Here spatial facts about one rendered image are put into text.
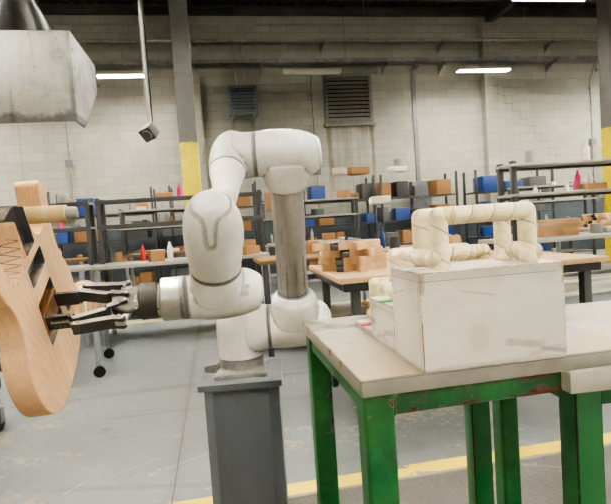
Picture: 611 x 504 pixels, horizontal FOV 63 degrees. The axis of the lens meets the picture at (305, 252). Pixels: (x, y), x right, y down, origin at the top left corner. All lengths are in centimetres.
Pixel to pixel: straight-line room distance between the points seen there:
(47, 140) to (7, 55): 1176
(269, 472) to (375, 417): 95
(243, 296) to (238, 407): 77
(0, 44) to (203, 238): 43
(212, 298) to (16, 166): 1191
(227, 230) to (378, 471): 49
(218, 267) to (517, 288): 54
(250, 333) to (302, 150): 65
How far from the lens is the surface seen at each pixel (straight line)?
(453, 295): 90
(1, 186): 1289
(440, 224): 89
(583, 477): 117
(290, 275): 162
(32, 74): 93
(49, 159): 1263
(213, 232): 90
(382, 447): 94
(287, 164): 144
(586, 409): 113
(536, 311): 98
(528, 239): 97
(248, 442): 178
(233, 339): 172
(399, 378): 89
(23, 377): 100
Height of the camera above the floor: 120
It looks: 3 degrees down
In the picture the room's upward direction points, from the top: 4 degrees counter-clockwise
